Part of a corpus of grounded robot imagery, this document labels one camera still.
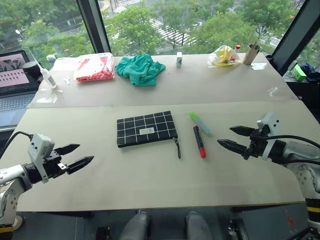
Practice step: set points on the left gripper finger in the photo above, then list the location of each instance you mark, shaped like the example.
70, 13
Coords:
67, 149
80, 163

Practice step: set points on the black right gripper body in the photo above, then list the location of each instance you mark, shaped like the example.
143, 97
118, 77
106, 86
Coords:
256, 147

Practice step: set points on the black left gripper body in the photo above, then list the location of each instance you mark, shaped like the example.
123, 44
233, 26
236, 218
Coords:
53, 166

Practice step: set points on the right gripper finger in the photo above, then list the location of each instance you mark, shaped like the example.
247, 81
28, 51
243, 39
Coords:
242, 130
232, 147

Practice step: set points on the black white-grid pencil case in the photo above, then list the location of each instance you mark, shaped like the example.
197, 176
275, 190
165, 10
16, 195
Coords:
145, 127

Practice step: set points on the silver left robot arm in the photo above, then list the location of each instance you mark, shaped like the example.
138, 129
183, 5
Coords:
11, 175

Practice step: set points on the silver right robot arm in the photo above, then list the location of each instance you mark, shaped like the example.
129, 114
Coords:
300, 160

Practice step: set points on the yellow plastic bag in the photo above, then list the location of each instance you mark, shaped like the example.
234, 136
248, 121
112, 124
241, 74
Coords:
223, 56

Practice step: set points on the laptop computer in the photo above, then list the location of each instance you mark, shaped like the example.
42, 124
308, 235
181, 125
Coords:
12, 85

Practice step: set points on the red black marker pen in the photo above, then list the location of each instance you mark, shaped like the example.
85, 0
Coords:
199, 142

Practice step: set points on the green highlighter pen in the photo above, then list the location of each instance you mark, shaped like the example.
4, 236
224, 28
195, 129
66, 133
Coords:
201, 123

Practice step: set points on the clear plastic sheet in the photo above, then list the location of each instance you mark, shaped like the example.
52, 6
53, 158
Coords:
275, 92
47, 96

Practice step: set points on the small silver key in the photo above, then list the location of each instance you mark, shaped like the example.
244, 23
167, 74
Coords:
67, 80

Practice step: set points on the white plastic syringe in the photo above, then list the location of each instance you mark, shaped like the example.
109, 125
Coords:
47, 77

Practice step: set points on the metal cup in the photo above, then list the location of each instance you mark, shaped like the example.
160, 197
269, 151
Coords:
251, 55

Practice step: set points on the green box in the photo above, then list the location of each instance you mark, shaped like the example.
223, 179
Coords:
299, 72

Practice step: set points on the red capped bottle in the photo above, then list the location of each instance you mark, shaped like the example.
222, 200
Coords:
238, 48

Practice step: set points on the red white plastic package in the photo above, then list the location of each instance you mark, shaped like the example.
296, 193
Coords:
95, 67

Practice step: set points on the black round object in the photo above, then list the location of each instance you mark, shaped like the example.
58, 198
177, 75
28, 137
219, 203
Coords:
31, 68

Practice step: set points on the dark blue cloth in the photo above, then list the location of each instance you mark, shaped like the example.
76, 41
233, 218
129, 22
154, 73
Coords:
311, 71

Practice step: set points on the small white bottle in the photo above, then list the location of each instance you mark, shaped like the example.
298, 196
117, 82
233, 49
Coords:
179, 60

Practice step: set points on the green crumpled cloth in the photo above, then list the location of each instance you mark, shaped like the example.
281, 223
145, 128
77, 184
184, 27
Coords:
140, 68

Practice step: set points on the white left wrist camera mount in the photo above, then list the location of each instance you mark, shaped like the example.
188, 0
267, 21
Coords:
37, 147

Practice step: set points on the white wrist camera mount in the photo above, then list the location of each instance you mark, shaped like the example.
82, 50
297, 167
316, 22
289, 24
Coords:
268, 123
37, 147

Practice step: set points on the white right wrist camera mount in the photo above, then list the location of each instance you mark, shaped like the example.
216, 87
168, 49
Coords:
268, 123

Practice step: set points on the black window frame pillar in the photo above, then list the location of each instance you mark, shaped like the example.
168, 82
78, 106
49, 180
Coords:
93, 25
292, 35

